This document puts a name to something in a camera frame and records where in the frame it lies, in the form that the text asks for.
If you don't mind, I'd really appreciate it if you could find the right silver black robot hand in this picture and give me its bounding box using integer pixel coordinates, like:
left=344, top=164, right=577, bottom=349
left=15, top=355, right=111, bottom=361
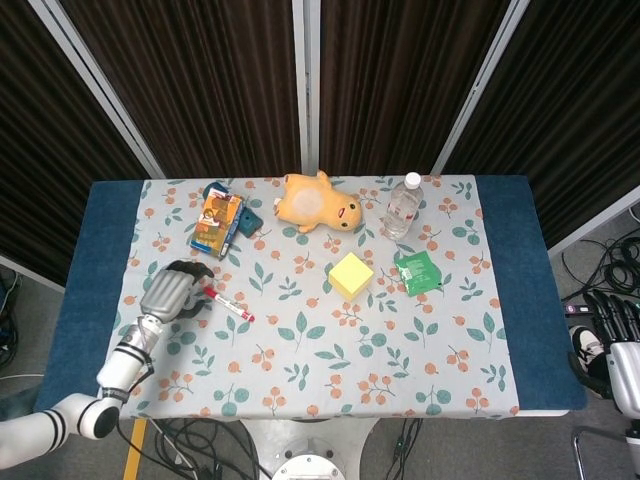
left=567, top=291, right=640, bottom=416

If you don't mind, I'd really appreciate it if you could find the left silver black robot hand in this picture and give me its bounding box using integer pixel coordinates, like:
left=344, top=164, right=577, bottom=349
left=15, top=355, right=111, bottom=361
left=138, top=259, right=216, bottom=324

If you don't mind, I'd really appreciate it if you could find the red capped white marker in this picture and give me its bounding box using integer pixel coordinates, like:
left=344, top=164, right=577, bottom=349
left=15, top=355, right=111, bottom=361
left=202, top=285, right=256, bottom=323

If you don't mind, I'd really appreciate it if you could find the yellow sticky note cube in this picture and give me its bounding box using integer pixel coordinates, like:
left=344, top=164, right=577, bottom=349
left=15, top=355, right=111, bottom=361
left=327, top=251, right=376, bottom=302

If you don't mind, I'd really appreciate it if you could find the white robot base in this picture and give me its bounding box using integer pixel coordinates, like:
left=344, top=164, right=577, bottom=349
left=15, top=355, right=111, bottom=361
left=239, top=417, right=379, bottom=480

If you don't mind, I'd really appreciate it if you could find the floral print tablecloth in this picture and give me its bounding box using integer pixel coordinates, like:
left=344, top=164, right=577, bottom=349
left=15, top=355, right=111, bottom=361
left=93, top=174, right=521, bottom=419

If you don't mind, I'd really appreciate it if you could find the white black sneaker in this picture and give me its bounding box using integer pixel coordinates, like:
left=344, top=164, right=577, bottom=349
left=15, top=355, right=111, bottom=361
left=569, top=324, right=609, bottom=379

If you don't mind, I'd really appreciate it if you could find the black floor device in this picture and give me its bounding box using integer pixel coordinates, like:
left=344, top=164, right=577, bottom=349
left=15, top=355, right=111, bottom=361
left=562, top=298, right=601, bottom=317

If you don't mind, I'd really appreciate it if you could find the orange blue drink carton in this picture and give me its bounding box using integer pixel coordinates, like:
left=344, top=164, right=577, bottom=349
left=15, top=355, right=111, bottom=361
left=189, top=192, right=245, bottom=261

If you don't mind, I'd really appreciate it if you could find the dark teal case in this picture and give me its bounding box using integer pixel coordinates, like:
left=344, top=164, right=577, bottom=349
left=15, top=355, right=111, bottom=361
left=202, top=182, right=265, bottom=239

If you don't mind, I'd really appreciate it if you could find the blue felt table cover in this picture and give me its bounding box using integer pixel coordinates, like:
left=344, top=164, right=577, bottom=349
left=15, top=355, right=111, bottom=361
left=34, top=174, right=589, bottom=419

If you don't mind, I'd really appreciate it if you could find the yellow plush duck toy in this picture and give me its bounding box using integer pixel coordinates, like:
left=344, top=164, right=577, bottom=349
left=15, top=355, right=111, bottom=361
left=273, top=170, right=363, bottom=234

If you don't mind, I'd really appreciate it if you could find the green snack packet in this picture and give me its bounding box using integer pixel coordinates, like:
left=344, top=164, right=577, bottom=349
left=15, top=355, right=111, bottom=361
left=393, top=249, right=445, bottom=298

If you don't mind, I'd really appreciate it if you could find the clear plastic water bottle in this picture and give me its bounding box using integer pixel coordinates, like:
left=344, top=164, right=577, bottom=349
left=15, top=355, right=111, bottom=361
left=382, top=171, right=424, bottom=241

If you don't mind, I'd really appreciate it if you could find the metal tube chair frame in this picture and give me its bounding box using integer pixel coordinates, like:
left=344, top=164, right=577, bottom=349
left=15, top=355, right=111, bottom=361
left=572, top=427, right=629, bottom=480

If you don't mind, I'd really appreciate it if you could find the coiled black cable pile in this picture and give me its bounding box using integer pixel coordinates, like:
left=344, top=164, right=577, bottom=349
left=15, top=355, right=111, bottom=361
left=562, top=234, right=640, bottom=301

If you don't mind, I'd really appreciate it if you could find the white partition base rail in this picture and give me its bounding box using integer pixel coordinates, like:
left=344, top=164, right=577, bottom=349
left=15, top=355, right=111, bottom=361
left=0, top=254, right=66, bottom=294
left=547, top=184, right=640, bottom=259

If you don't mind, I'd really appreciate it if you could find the black floor cable bundle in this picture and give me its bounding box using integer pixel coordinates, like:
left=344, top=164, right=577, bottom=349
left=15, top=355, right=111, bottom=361
left=114, top=418, right=269, bottom=480

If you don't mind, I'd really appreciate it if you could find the white partition post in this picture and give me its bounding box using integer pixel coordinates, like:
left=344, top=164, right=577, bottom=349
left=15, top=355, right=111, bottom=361
left=292, top=0, right=321, bottom=176
left=430, top=0, right=531, bottom=176
left=27, top=0, right=166, bottom=179

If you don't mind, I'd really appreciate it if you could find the black cable with connectors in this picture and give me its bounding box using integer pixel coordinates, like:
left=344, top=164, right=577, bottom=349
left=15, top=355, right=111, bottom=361
left=384, top=418, right=426, bottom=480

